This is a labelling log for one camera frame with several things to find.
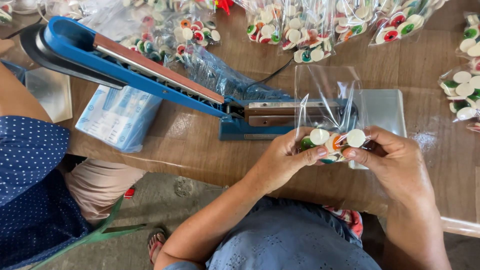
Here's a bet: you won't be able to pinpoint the crumpled blue plastic bag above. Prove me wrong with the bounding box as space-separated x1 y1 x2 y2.
183 44 290 101

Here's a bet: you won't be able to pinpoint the heap of filled candy packets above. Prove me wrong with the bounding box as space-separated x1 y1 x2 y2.
438 11 480 134
244 0 448 64
45 0 223 67

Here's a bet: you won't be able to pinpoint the person's left hand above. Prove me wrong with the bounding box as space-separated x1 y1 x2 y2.
250 127 331 196

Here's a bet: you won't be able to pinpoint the person's blue embroidered shirt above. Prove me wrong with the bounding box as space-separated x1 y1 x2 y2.
163 196 382 270

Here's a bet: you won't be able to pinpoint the clear flat plastic sheet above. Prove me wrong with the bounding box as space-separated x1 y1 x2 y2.
25 67 74 124

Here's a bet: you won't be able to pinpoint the foot in red sandal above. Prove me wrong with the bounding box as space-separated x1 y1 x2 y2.
147 228 168 265

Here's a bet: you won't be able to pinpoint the stack of empty clear bags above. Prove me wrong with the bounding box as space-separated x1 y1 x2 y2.
348 89 408 170

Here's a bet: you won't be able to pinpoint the green plastic chair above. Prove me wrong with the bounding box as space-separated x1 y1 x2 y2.
28 195 148 270

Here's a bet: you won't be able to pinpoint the clear bag of round candies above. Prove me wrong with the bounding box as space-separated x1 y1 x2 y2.
294 65 371 170

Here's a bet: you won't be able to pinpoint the person's right hand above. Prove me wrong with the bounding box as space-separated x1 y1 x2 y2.
342 125 436 215

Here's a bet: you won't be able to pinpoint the person's patterned red trousers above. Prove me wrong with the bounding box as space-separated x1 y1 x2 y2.
322 204 364 241

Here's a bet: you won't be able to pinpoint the red plastic item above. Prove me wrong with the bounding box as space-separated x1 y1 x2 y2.
214 0 235 16

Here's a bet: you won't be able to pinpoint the blue impulse heat sealer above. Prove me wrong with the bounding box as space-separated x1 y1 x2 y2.
20 16 359 142

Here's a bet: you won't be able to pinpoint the black power cable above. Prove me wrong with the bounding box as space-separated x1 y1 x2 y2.
244 56 295 94

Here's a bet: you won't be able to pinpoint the blue wrapped pack of bags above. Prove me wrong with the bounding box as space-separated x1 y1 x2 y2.
75 84 163 154

